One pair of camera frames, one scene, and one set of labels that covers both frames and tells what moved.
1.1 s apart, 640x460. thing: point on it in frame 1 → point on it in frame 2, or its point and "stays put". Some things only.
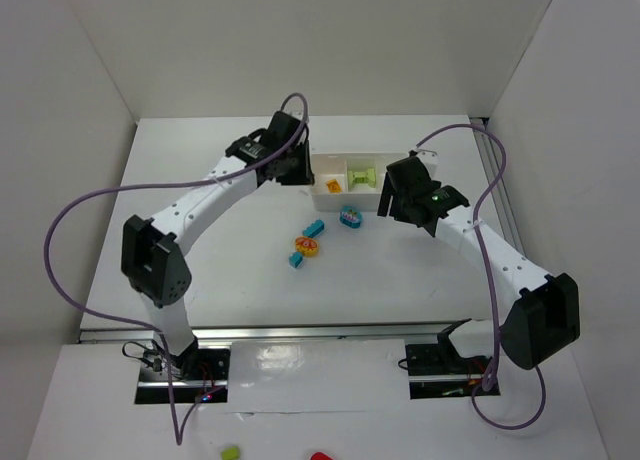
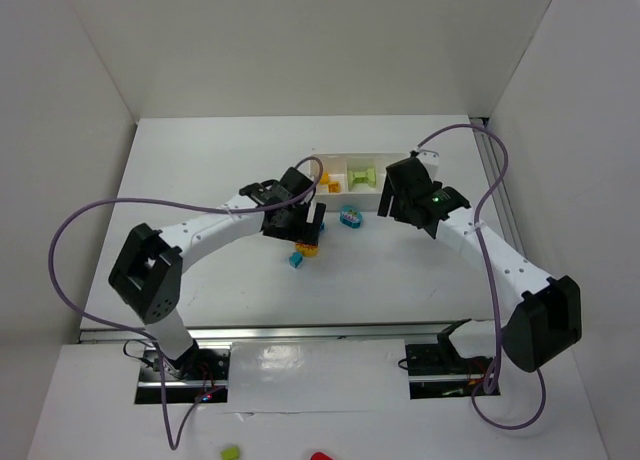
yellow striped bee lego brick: [333, 186] stays put
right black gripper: [396, 191] stays put
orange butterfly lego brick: [306, 245] stays put
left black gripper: [302, 165] → [302, 229]
